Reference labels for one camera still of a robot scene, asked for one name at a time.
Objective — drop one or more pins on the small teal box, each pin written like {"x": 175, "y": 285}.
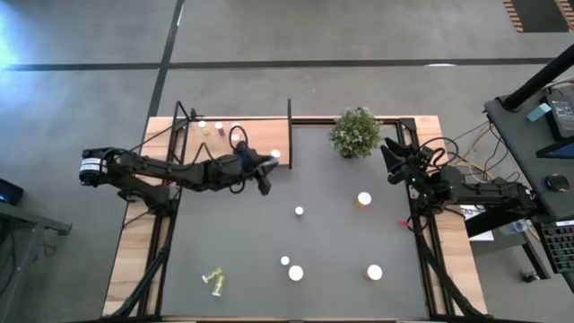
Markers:
{"x": 538, "y": 112}

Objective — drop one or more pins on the black aluminium table frame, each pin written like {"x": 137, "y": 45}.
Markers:
{"x": 314, "y": 121}

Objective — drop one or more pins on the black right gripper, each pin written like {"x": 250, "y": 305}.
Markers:
{"x": 417, "y": 168}

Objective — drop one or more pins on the black diagonal pole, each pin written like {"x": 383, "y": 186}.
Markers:
{"x": 538, "y": 78}

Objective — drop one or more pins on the black shelf end bar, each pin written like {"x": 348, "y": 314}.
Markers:
{"x": 289, "y": 134}

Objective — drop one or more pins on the backlit black keyboard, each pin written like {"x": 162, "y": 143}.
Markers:
{"x": 560, "y": 247}

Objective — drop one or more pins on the dark floor mat striped border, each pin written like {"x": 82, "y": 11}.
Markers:
{"x": 538, "y": 15}

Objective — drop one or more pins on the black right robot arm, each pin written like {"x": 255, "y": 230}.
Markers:
{"x": 484, "y": 193}

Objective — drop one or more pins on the black chair caster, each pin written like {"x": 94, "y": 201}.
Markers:
{"x": 530, "y": 276}

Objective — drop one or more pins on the black screen with blue display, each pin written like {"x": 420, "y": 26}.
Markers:
{"x": 560, "y": 151}

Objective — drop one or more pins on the wooden shelf board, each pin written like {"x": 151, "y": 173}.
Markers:
{"x": 269, "y": 139}

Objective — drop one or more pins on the grey side desk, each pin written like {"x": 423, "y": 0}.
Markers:
{"x": 520, "y": 148}

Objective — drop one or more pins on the black computer mouse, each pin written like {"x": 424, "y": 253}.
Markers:
{"x": 557, "y": 182}

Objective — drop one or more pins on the black labelled power adapter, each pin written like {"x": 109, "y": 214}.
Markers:
{"x": 562, "y": 114}

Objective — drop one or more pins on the clear blue bottle red pills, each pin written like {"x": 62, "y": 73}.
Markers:
{"x": 219, "y": 126}

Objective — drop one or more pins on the dark device with blue light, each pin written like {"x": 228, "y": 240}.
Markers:
{"x": 10, "y": 193}

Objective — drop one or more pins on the clear plastic water bottle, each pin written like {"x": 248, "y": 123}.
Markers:
{"x": 515, "y": 226}

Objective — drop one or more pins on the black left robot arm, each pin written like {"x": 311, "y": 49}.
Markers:
{"x": 134, "y": 168}

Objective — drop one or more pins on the orange bottle with yellow pills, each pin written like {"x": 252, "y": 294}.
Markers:
{"x": 364, "y": 198}

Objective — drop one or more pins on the black desk base frame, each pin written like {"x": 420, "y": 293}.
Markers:
{"x": 493, "y": 220}

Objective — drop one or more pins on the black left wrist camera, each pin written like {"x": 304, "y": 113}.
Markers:
{"x": 245, "y": 150}

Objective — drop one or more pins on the grey metal stand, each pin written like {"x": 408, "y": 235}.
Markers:
{"x": 36, "y": 222}

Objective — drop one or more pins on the green potted artificial plant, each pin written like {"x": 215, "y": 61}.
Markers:
{"x": 355, "y": 132}

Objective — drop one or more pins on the white printed paper sheet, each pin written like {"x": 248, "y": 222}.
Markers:
{"x": 482, "y": 235}

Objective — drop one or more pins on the grey table mat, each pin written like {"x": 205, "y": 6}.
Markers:
{"x": 251, "y": 233}

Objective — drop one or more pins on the orange bottle with orange capsules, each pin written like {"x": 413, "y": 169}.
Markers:
{"x": 296, "y": 273}

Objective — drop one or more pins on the orange pill bottle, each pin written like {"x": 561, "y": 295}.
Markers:
{"x": 374, "y": 272}

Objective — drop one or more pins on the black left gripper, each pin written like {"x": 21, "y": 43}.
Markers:
{"x": 253, "y": 172}

